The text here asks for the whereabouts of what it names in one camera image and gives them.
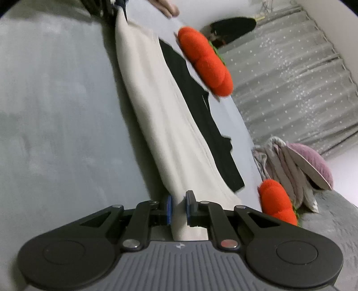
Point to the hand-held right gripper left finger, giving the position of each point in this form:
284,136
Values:
168,209

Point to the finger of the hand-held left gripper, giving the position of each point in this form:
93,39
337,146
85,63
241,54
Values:
121,7

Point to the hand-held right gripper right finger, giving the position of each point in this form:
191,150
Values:
188,209

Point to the cream and black sweater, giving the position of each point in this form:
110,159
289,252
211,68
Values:
156,112

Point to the person's left hand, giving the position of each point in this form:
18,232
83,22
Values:
165,7

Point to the small orange pumpkin cushion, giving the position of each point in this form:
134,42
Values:
275,198

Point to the large orange pumpkin cushion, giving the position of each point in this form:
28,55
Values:
204,61

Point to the black hanging garment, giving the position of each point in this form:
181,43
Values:
232,28

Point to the purple pillow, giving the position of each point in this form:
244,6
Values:
310,162

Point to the grey quilted blanket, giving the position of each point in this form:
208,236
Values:
332,232

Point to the grey starred curtain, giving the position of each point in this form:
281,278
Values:
293,84

